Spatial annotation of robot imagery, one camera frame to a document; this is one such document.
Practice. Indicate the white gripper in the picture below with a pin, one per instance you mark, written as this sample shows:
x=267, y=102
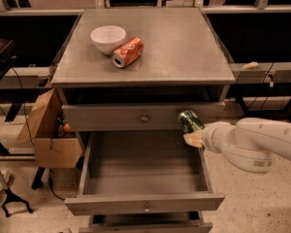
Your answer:
x=211, y=136

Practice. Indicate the green soda can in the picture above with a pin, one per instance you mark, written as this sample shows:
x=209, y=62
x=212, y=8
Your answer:
x=189, y=122

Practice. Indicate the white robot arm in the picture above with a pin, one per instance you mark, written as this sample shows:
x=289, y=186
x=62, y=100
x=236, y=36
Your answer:
x=248, y=145

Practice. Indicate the grey top drawer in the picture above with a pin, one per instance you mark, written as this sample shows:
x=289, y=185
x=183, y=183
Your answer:
x=144, y=116

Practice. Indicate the grey open middle drawer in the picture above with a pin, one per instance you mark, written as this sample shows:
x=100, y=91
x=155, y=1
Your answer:
x=142, y=172

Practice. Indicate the grey bottom drawer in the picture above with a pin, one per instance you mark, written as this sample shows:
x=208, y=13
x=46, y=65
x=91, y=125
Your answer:
x=188, y=222

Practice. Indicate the grey drawer cabinet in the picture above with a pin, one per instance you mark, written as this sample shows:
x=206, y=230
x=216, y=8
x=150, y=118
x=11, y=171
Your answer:
x=181, y=61

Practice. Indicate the orange soda can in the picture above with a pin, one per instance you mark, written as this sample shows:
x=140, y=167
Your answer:
x=128, y=52

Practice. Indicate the black desk leg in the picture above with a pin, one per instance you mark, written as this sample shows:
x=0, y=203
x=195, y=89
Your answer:
x=245, y=109

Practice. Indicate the small yellow sponge piece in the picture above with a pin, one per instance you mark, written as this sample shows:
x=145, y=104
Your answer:
x=250, y=65

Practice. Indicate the white ceramic bowl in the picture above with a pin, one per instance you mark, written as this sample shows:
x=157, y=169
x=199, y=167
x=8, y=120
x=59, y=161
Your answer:
x=108, y=38

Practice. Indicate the brown cardboard box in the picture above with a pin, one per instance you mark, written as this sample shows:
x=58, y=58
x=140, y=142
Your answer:
x=41, y=130

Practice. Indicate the black stand base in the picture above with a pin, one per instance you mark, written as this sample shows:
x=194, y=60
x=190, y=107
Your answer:
x=11, y=198

